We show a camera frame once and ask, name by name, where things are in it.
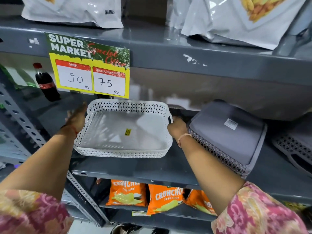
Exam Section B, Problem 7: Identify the person's right floral sleeve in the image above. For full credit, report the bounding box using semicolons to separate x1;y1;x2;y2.
211;181;309;234

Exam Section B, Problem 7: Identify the person's left forearm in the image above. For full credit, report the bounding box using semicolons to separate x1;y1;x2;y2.
0;126;79;201

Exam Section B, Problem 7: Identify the white snack bag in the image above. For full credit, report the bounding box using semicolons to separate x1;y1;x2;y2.
165;0;196;30
20;0;124;29
181;0;309;50

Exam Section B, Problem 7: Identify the green snack packet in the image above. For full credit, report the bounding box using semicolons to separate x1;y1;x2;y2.
0;63;37;91

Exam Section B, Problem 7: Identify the green yellow price sign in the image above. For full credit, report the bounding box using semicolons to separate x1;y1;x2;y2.
45;32;131;99

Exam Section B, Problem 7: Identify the person's left floral sleeve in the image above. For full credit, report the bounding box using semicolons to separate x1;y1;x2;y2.
0;189;74;234

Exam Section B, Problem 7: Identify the orange chips packet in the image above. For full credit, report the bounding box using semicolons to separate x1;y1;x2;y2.
146;184;185;216
184;189;217;216
106;179;148;207

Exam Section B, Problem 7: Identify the grey metal shelf rack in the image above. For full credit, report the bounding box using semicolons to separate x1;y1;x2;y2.
0;0;312;234

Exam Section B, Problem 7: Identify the grey lattice plastic basket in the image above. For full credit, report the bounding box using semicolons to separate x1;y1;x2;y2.
187;100;268;180
272;119;312;178

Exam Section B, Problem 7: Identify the person's floral sleeve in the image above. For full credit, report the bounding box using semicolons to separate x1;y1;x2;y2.
0;189;74;234
211;181;309;234

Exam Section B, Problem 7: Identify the cola bottle with red cap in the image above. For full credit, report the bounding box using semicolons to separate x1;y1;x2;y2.
33;62;61;102

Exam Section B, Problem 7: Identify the red thread wristband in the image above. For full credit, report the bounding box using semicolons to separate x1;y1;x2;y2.
60;124;79;139

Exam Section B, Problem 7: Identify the person's right forearm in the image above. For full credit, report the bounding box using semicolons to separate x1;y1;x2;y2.
177;135;246;216

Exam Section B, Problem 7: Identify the person's left hand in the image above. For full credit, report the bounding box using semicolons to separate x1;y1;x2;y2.
64;102;88;135

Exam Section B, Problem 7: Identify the person's right hand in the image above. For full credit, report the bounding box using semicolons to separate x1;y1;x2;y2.
167;116;190;141

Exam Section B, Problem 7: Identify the beige wristband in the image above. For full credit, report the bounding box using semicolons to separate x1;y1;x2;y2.
177;133;193;148

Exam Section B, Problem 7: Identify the white lattice plastic basket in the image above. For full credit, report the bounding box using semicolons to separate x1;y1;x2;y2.
73;98;173;159

